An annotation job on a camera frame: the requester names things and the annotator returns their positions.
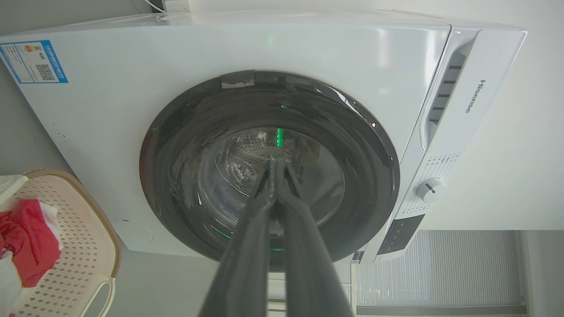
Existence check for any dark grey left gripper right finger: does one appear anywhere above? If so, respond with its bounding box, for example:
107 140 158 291
276 159 356 317

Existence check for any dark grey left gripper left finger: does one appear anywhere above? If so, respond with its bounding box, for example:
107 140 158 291
198 158 277 317

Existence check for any beige perforated laundry basket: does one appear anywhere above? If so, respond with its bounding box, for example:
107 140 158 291
0 169 122 317

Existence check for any white pleated window blind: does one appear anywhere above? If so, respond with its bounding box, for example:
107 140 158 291
334 230 527 316

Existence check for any dark round washing machine door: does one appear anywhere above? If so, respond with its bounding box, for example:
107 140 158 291
139 70 401 267

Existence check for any white washing machine dial knob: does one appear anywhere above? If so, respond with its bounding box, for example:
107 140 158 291
416 177 447 203

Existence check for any white Hisense washing machine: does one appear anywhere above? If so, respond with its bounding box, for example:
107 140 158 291
0 11 527 266

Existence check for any red garment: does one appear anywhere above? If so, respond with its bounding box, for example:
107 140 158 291
0 199 63 288

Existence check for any white garment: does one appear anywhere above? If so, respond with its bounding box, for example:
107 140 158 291
0 175 63 317

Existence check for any blue energy label sticker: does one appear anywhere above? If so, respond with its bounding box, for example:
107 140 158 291
0 40 69 84

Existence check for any white wall power socket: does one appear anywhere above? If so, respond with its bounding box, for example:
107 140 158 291
161 0 191 13

